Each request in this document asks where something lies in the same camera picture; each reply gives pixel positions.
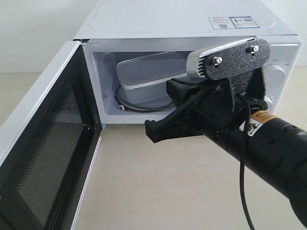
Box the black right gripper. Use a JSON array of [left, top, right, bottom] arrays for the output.
[[145, 79, 242, 143]]

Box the white lidded plastic container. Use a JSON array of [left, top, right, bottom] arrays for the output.
[[116, 51, 187, 110]]

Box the white microwave door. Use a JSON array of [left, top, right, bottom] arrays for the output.
[[0, 41, 102, 230]]

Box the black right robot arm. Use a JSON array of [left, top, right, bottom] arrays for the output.
[[167, 80, 307, 229]]

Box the white Midea microwave body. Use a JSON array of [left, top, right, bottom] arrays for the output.
[[74, 0, 302, 125]]

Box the lower white timer knob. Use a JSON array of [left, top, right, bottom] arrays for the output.
[[264, 95, 273, 108]]

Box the white red warning sticker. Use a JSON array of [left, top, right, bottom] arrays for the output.
[[209, 17, 236, 29]]

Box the upper white control knob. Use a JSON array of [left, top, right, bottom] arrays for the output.
[[263, 64, 285, 89]]

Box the blue energy label sticker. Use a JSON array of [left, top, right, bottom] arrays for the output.
[[230, 16, 259, 29]]

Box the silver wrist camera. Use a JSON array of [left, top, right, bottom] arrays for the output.
[[186, 37, 257, 78]]

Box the grey turntable roller ring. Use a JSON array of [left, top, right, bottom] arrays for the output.
[[115, 86, 176, 113]]

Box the black camera cable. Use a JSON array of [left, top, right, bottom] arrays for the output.
[[172, 80, 256, 230]]

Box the black speckled camera mount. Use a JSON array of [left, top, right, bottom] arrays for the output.
[[202, 39, 270, 112]]

